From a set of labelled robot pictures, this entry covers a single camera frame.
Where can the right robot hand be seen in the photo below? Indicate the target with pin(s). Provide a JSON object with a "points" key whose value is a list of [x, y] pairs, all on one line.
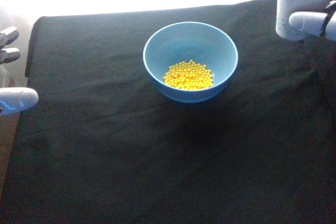
{"points": [[307, 23]]}

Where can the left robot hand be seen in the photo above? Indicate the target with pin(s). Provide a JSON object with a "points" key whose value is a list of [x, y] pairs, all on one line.
{"points": [[18, 100]]}

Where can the yellow beads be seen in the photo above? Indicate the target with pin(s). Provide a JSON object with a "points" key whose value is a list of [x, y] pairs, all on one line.
{"points": [[187, 77]]}

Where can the blue bowl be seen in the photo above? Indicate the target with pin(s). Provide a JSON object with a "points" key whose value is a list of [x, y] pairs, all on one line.
{"points": [[189, 43]]}

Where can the black table cloth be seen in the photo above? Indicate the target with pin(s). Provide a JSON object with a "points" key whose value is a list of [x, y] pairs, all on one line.
{"points": [[105, 142]]}

